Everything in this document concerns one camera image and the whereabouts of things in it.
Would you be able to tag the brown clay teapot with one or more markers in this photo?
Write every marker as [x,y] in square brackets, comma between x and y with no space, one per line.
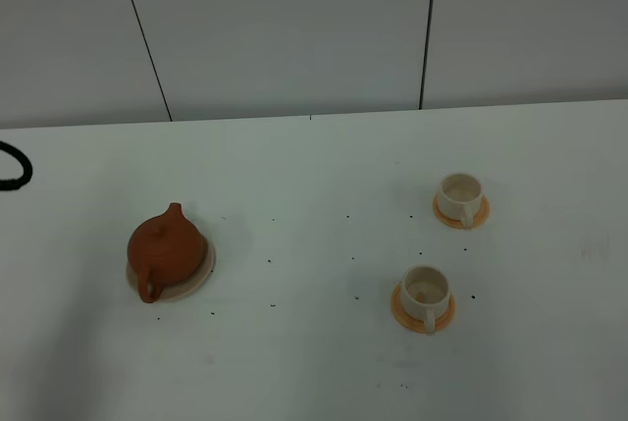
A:
[172,224]

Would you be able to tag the beige round teapot coaster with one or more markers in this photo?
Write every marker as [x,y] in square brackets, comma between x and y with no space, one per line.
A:
[198,278]

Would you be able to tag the far white teacup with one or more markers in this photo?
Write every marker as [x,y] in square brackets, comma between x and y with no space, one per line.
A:
[460,197]

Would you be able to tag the white teacup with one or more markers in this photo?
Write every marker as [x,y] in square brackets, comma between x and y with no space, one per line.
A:
[424,295]
[460,197]

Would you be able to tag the near white teacup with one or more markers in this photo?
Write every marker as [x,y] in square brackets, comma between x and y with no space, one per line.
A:
[424,295]

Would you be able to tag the near orange cup coaster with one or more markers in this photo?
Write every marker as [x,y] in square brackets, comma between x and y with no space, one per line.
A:
[417,326]

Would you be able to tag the orange cup coaster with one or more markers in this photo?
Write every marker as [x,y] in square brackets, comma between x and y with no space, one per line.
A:
[417,326]
[479,219]

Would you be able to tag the far orange cup coaster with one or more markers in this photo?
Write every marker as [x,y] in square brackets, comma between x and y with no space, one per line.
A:
[479,219]

